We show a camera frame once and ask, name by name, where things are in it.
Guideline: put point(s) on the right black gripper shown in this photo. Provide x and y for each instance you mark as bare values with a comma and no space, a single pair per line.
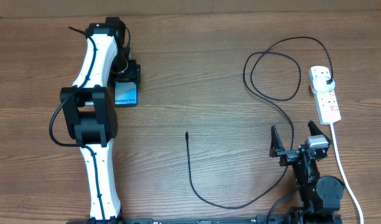
288,155

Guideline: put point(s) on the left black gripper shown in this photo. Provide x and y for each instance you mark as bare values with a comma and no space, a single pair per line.
133,74

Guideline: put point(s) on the blue Galaxy smartphone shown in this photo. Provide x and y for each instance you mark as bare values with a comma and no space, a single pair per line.
126,94

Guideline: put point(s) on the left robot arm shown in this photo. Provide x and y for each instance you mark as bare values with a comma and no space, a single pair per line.
89,110

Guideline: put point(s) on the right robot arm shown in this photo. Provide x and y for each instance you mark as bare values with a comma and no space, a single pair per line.
320,195

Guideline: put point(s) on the white charger plug adapter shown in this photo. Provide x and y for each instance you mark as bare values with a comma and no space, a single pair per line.
320,85

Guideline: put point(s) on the white power strip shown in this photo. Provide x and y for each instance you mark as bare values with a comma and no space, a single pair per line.
326,103

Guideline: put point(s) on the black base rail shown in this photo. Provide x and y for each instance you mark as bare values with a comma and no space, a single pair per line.
259,219

